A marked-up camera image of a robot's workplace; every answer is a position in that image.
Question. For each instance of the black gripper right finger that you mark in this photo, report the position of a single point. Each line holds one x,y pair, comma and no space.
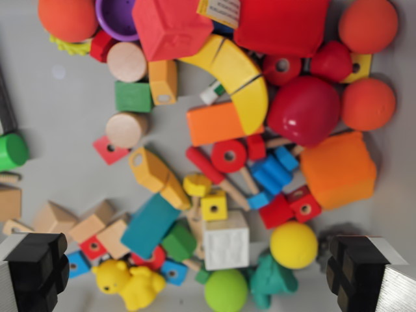
357,273

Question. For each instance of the red wooden disc with hole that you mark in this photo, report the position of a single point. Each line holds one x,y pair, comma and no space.
224,162

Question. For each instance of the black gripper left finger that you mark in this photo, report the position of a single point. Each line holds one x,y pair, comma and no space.
31,269

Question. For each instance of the natural wood peg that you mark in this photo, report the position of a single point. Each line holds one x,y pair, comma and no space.
279,142
249,180

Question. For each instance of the small green cube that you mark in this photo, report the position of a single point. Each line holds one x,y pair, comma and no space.
202,277

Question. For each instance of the green wooden cylinder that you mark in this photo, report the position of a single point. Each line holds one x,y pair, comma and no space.
13,152

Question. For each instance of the blue cube with hole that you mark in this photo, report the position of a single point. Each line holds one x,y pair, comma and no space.
174,273
78,265

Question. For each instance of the natural wood bolt shaft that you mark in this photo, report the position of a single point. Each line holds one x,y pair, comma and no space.
196,224

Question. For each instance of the red bead with hole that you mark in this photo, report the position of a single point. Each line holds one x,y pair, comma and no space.
281,70

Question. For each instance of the red rounded wooden bead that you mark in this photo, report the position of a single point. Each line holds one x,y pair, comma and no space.
331,61

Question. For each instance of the purple plastic cup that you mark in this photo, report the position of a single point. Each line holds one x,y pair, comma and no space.
113,19

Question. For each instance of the yellow-orange velcro wooden block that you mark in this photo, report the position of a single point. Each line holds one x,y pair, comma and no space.
162,81

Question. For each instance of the natural wood block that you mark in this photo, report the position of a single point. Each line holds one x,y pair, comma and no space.
113,239
53,219
9,203
89,224

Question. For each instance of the red cube with hole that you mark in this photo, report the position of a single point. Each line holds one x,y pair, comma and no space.
305,206
92,248

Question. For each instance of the red foam cube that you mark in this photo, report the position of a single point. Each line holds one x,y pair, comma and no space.
169,29

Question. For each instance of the dark red plastic egg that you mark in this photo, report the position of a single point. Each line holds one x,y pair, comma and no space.
304,110

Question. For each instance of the yellow cube with hole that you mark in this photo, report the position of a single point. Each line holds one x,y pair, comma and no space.
214,206
362,66

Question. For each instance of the small red wooden nut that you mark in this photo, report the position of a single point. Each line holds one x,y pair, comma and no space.
256,148

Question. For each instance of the red tile with hole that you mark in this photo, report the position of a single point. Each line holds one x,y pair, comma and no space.
109,151

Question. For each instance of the green wooden block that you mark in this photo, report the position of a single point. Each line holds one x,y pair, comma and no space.
178,242

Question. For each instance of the white cube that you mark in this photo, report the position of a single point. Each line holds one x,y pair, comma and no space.
226,242

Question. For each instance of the yellow foam ball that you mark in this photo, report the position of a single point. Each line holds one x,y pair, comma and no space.
293,245

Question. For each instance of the teal rubber animal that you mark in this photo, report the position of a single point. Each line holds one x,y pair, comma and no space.
271,281

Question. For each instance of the small blue wooden block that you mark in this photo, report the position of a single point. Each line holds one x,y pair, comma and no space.
260,201
287,159

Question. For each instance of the wooden threaded screw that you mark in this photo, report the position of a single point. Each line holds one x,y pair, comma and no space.
9,177

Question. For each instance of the plain red wooden cube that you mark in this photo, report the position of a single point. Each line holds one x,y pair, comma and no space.
276,213

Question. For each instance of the lime green foam ball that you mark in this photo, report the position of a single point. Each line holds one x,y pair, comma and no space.
226,291

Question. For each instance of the orange foam ball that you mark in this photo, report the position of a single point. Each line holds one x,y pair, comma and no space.
369,26
66,18
369,104

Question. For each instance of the yellow wooden banana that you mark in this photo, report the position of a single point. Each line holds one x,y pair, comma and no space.
240,74

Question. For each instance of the natural wood cylinder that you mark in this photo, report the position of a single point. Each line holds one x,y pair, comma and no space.
126,61
125,130

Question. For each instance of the teal wooden block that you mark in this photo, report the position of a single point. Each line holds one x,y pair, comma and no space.
149,224

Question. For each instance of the yellow printed label card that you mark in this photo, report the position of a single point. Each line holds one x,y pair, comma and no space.
221,11

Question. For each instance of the blue ridged wooden piece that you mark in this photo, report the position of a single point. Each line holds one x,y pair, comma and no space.
271,174

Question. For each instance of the green wooden cube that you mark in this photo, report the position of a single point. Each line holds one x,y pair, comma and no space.
133,97

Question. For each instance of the yellow rubber bear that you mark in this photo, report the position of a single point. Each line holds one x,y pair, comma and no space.
130,286

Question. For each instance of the orange wooden block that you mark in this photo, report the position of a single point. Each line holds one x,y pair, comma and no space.
213,125

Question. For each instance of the large red foam block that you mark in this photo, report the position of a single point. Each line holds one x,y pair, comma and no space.
282,26

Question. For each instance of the orange foam cube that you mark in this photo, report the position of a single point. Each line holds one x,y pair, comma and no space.
338,170

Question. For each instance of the white green marker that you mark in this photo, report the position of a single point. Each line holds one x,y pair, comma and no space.
211,93

